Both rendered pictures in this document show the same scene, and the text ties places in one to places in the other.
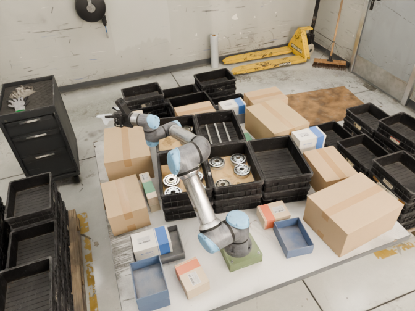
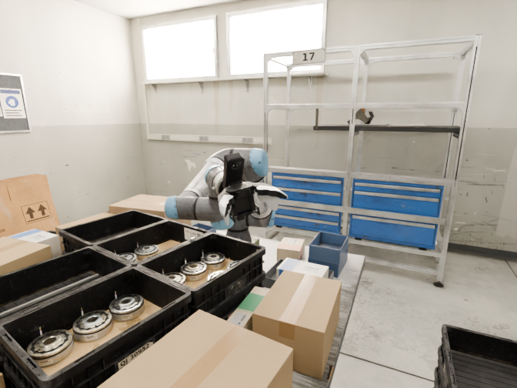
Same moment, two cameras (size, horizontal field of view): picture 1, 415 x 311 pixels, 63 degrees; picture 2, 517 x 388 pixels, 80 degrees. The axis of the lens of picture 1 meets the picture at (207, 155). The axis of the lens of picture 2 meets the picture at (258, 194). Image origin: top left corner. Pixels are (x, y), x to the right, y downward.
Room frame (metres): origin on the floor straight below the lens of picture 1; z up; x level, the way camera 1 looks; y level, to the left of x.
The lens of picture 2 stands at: (2.19, 1.03, 1.44)
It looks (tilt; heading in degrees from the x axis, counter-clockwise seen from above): 14 degrees down; 223
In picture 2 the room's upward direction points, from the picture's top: straight up
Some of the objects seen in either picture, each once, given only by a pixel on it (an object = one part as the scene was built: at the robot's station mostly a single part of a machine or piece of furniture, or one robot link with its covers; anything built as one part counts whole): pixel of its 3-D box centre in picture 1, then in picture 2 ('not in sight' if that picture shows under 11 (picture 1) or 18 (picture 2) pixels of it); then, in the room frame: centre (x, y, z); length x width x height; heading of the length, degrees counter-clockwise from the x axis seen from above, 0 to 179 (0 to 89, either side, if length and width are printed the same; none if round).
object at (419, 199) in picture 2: not in sight; (392, 213); (-0.54, 0.12, 0.60); 0.72 x 0.03 x 0.56; 108
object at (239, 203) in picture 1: (231, 182); not in sight; (1.58, -0.14, 0.76); 0.40 x 0.30 x 0.12; 8
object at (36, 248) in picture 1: (41, 262); not in sight; (1.36, 1.16, 0.31); 0.40 x 0.30 x 0.34; 18
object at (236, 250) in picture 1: (237, 239); (238, 234); (1.10, -0.14, 0.81); 0.15 x 0.15 x 0.10
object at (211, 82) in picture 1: (215, 94); not in sight; (3.40, -0.12, 0.37); 0.40 x 0.30 x 0.45; 108
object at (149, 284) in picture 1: (149, 279); (328, 246); (0.89, 0.31, 0.81); 0.20 x 0.15 x 0.07; 16
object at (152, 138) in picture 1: (154, 135); (216, 210); (1.60, 0.30, 1.15); 0.11 x 0.08 x 0.11; 121
